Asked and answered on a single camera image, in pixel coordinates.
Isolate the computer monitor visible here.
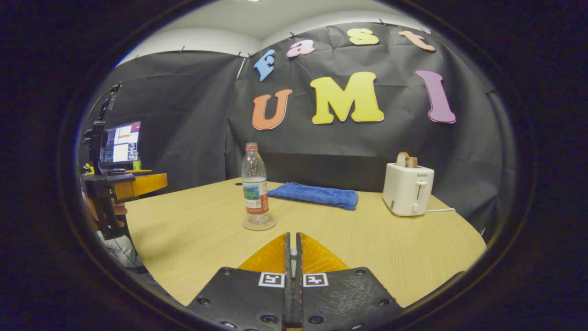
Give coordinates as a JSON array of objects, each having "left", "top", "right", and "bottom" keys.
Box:
[{"left": 100, "top": 121, "right": 142, "bottom": 166}]

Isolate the clear plastic water bottle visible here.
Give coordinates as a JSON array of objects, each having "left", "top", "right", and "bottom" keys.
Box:
[{"left": 242, "top": 143, "right": 271, "bottom": 227}]

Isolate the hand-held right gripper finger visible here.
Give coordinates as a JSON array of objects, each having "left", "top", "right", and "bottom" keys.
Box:
[
  {"left": 296, "top": 232, "right": 405, "bottom": 331},
  {"left": 188, "top": 232, "right": 293, "bottom": 331}
]

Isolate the white toaster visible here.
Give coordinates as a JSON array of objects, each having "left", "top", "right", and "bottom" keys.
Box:
[{"left": 382, "top": 163, "right": 435, "bottom": 217}]

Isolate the person's light grey clothing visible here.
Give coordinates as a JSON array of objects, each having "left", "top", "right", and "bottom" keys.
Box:
[{"left": 99, "top": 230, "right": 144, "bottom": 273}]

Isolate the blue towel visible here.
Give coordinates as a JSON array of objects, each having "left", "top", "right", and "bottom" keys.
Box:
[{"left": 268, "top": 183, "right": 359, "bottom": 211}]

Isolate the black backdrop cloth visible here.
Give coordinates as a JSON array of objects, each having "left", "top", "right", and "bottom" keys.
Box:
[{"left": 78, "top": 21, "right": 517, "bottom": 240}]

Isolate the round wooden coaster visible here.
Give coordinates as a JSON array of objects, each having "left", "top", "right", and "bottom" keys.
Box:
[{"left": 242, "top": 215, "right": 277, "bottom": 231}]

